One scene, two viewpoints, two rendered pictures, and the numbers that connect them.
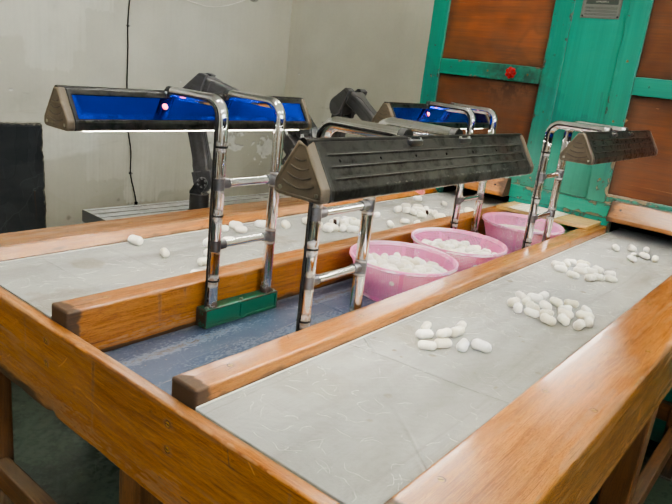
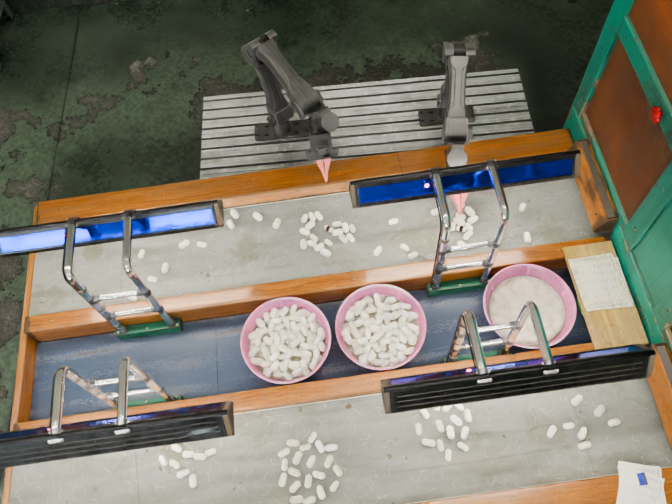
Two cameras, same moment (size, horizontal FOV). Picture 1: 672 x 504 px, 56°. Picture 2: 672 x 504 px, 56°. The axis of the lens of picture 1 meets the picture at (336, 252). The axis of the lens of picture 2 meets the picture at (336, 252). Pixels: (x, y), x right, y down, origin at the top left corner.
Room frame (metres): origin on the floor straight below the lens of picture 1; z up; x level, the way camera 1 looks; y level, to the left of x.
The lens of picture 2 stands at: (1.23, -0.79, 2.53)
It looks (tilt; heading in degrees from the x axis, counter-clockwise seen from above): 63 degrees down; 52
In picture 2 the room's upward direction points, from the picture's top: 8 degrees counter-clockwise
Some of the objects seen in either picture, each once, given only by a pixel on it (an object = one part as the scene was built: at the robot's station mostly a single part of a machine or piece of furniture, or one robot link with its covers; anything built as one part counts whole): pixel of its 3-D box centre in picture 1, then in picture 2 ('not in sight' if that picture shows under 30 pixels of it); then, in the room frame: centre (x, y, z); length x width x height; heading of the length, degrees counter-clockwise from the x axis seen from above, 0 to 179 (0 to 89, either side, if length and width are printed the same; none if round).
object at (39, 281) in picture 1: (326, 231); (313, 238); (1.79, 0.04, 0.73); 1.81 x 0.30 x 0.02; 143
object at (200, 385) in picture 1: (481, 289); (332, 392); (1.48, -0.36, 0.71); 1.81 x 0.05 x 0.11; 143
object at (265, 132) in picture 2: (198, 203); (280, 124); (2.03, 0.47, 0.71); 0.20 x 0.07 x 0.08; 139
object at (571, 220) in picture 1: (547, 214); (603, 293); (2.24, -0.73, 0.77); 0.33 x 0.15 x 0.01; 53
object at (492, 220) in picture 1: (520, 235); (526, 310); (2.06, -0.60, 0.72); 0.27 x 0.27 x 0.10
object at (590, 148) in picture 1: (616, 144); (516, 375); (1.76, -0.72, 1.08); 0.62 x 0.08 x 0.07; 143
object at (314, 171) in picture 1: (434, 158); (96, 434); (0.99, -0.13, 1.08); 0.62 x 0.08 x 0.07; 143
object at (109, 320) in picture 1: (374, 254); (320, 290); (1.68, -0.11, 0.71); 1.81 x 0.05 x 0.11; 143
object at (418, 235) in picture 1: (456, 256); (380, 330); (1.71, -0.34, 0.72); 0.27 x 0.27 x 0.10
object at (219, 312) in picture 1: (219, 203); (127, 278); (1.27, 0.25, 0.90); 0.20 x 0.19 x 0.45; 143
